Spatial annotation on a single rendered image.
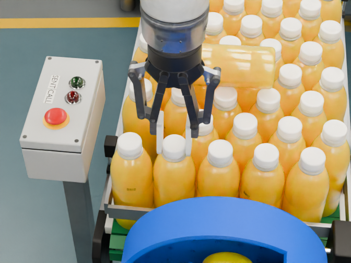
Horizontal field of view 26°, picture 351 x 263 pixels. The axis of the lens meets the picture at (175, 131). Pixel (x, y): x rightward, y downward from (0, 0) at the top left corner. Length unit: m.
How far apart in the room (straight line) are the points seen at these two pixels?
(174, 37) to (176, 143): 0.26
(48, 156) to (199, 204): 0.36
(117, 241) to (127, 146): 0.21
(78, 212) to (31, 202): 1.04
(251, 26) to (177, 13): 0.47
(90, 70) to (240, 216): 0.48
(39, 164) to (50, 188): 1.30
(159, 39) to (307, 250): 0.33
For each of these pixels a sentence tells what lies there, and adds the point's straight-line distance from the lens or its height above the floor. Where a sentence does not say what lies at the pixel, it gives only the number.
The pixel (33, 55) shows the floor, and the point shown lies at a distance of 3.02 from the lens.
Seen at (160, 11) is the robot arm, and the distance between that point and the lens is 0.96.
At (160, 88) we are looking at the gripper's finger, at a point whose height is 1.24.
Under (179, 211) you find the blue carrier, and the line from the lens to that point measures 0.98.
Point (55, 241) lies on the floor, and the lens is 2.44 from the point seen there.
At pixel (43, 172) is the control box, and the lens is 1.29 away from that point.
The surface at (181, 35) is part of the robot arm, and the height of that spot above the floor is 1.37.
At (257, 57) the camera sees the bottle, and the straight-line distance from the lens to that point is 1.25.
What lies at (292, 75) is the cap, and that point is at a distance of 1.32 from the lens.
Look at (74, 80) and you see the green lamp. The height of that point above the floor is 1.11.
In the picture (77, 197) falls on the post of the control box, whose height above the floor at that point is 0.85.
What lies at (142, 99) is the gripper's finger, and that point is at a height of 1.21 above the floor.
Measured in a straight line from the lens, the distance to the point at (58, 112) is 1.25.
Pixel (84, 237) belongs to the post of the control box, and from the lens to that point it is 1.57.
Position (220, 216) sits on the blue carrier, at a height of 1.23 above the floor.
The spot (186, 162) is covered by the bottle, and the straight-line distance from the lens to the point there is 1.21.
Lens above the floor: 2.01
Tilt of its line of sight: 48 degrees down
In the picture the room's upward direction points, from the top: straight up
